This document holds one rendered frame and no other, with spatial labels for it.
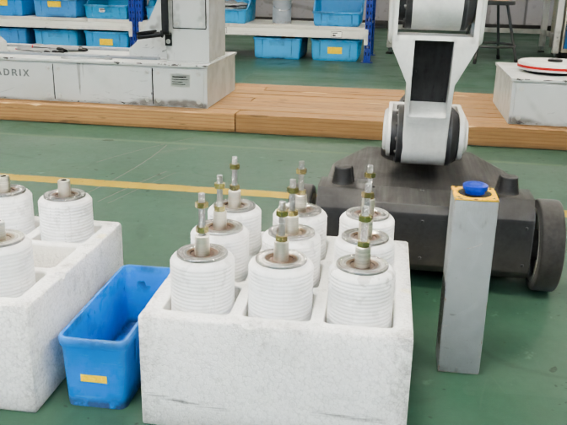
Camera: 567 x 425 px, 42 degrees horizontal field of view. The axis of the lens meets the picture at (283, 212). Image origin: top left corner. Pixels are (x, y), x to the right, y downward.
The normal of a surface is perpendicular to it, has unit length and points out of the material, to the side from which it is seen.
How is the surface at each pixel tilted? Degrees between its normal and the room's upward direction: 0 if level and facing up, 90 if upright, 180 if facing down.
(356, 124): 90
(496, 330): 0
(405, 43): 99
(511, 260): 90
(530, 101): 90
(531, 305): 0
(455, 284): 90
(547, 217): 36
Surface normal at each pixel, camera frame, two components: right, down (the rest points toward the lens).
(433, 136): -0.15, 0.55
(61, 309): 0.99, 0.07
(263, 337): -0.14, 0.31
